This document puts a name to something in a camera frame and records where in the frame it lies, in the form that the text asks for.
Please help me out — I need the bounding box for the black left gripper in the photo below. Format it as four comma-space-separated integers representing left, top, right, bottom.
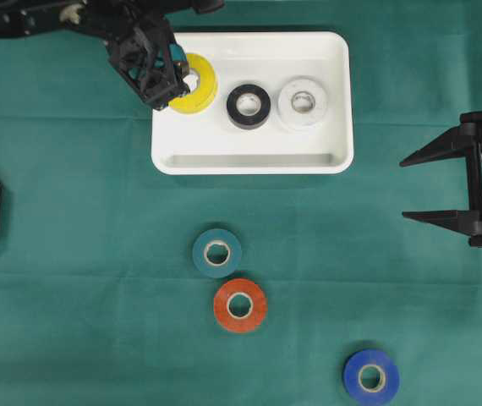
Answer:
84, 1, 190, 111

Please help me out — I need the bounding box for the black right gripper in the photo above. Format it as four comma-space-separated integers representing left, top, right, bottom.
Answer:
399, 111, 482, 248

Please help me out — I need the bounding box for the yellow tape roll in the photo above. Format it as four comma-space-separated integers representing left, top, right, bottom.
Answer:
168, 53, 218, 114

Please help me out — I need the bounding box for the black tape roll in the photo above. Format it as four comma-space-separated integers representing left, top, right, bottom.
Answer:
227, 84, 271, 130

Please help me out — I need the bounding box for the white tape roll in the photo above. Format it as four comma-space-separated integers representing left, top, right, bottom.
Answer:
277, 77, 329, 129

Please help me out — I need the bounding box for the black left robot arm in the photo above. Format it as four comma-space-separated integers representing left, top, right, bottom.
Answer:
0, 0, 224, 111

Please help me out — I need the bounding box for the teal tape roll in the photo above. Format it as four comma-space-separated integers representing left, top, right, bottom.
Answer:
192, 228, 243, 278

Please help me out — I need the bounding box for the blue tape roll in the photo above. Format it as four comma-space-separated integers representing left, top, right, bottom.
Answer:
342, 348, 400, 405

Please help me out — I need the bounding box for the red tape roll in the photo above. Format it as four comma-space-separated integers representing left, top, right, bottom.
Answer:
213, 278, 268, 334

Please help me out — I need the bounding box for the white rectangular plastic tray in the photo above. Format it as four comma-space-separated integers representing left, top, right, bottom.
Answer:
151, 31, 354, 175

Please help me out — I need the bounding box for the green table cloth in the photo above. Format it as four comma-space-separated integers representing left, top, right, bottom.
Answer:
0, 1, 482, 405

